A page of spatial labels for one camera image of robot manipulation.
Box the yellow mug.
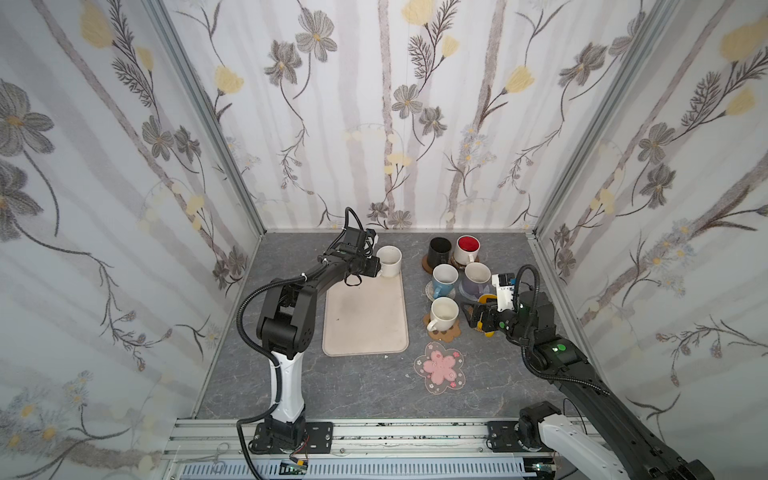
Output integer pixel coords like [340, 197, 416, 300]
[473, 294, 498, 338]

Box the blue grey woven coaster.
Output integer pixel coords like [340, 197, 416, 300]
[457, 282, 479, 302]

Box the plain white mug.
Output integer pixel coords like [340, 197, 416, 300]
[427, 297, 460, 332]

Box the lavender mug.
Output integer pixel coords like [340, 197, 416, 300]
[462, 262, 492, 298]

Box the white speckled cup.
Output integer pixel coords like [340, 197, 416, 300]
[376, 245, 402, 278]

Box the brown paw coaster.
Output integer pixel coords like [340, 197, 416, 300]
[422, 314, 461, 343]

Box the white mug blue handle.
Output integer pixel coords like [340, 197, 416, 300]
[432, 264, 459, 300]

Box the woven multicolour round coaster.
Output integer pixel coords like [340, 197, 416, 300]
[424, 283, 456, 301]

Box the pink flower coaster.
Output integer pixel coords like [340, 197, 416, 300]
[413, 342, 467, 396]

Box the white mug red inside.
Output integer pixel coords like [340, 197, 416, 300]
[453, 235, 481, 263]

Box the brown cork round coaster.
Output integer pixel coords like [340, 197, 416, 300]
[421, 255, 433, 275]

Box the black ceramic mug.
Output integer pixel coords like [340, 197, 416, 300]
[426, 237, 452, 270]

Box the beige serving tray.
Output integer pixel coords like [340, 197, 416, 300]
[322, 275, 409, 357]

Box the dark brown glossy coaster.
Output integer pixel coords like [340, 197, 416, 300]
[450, 257, 479, 272]

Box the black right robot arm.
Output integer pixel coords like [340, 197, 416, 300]
[460, 291, 714, 479]

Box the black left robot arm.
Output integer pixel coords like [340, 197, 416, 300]
[256, 227, 381, 444]

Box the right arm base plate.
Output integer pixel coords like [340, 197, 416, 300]
[486, 420, 522, 453]

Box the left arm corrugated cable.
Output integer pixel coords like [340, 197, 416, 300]
[235, 275, 307, 480]

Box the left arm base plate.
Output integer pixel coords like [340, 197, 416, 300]
[247, 419, 334, 455]

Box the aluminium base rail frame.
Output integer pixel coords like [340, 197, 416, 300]
[158, 416, 670, 480]

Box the aluminium corner post left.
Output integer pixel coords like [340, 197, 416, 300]
[142, 0, 267, 239]

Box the aluminium corner post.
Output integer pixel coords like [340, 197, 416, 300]
[142, 0, 267, 239]
[530, 1, 679, 239]

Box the aluminium corner post right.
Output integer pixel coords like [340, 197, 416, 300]
[530, 1, 679, 239]

